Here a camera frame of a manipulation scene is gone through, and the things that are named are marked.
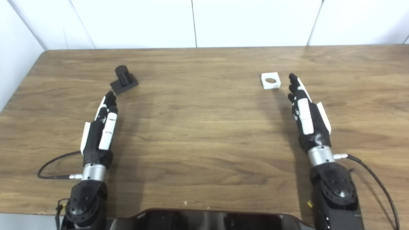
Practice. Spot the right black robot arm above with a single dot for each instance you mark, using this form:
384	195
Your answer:
337	191

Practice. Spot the black peg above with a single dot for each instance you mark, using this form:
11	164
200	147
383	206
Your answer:
123	81

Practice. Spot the white square piece with hole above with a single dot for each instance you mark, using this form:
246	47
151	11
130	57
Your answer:
264	84

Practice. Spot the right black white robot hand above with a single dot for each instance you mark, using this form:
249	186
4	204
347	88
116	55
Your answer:
314	127

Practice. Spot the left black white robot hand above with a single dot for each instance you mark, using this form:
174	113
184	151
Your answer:
96	140

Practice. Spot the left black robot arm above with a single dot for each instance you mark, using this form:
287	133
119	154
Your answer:
84	201

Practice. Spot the black robot torso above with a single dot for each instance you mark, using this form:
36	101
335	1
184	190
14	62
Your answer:
207	222

